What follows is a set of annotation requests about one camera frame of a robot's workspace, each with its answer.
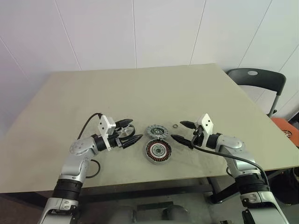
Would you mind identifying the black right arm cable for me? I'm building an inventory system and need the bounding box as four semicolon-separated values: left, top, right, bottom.
189;140;271;194

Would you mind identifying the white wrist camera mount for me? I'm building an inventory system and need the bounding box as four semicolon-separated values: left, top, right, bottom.
97;114;117;152
195;113;214;148

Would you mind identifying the grey round rotor part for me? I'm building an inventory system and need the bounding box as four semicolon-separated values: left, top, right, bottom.
146;125;167;140

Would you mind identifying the black table frame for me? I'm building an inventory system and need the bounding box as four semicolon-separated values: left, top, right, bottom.
79;175;241;203

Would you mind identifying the orange box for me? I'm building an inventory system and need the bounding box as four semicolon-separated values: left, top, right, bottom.
271;117;299;147

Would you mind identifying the black folding chair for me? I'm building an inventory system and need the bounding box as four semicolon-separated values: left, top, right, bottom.
227;68;287;117

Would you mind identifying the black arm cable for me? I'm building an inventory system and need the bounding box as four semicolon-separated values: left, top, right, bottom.
78;112;103;179
189;140;271;194

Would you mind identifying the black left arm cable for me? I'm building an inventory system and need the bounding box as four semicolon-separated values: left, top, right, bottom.
78;112;103;179

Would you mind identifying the dark grey rounded shape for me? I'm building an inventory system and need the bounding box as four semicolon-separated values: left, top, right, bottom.
163;203;190;224

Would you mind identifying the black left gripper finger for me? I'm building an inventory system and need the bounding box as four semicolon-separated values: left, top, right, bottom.
114;118;134;128
125;134;144;148

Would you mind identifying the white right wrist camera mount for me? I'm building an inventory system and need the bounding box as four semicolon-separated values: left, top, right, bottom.
195;113;214;148

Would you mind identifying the silver disc part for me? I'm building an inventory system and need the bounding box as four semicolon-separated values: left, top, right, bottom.
116;125;136;141

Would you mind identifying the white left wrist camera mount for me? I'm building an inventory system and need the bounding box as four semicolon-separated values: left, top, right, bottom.
97;114;117;152

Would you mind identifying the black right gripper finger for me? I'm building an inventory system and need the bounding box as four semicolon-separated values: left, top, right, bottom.
179;120;199;130
170;134;194;150

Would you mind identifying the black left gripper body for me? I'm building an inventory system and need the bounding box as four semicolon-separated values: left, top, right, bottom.
107;134;128;150

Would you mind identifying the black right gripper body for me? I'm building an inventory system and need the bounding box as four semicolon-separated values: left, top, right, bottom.
191;125;206;148

